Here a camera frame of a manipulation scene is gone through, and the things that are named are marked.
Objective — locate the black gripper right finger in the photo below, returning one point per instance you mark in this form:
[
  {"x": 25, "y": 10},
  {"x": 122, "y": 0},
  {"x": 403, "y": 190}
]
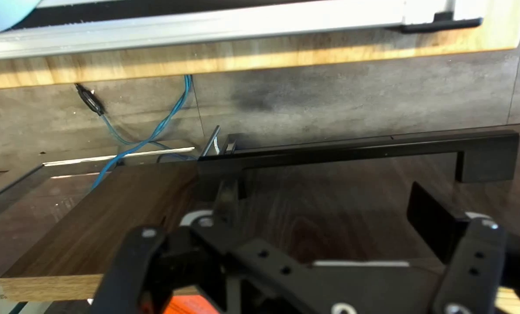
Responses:
[{"x": 445, "y": 232}]

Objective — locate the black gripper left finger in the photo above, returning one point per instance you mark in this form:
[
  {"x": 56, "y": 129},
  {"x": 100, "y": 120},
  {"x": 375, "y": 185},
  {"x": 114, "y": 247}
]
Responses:
[{"x": 173, "y": 254}]

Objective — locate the white drawer dark wood front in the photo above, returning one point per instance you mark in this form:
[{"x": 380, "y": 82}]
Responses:
[{"x": 126, "y": 214}]

